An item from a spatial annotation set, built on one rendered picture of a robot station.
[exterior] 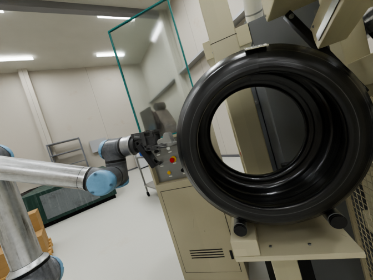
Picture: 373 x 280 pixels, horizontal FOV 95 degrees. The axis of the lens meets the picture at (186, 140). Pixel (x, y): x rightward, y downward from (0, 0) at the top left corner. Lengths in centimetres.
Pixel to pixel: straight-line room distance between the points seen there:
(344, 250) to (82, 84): 1028
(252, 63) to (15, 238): 113
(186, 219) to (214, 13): 140
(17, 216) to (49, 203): 434
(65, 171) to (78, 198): 462
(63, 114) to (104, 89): 227
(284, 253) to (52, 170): 84
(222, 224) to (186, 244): 38
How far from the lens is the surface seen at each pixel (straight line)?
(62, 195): 538
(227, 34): 101
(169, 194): 149
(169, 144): 69
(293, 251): 75
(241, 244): 71
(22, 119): 1021
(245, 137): 94
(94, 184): 70
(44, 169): 80
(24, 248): 112
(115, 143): 80
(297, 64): 57
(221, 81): 54
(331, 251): 76
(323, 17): 88
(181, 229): 162
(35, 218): 380
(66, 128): 986
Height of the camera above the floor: 128
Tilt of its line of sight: 4 degrees down
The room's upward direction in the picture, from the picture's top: 17 degrees counter-clockwise
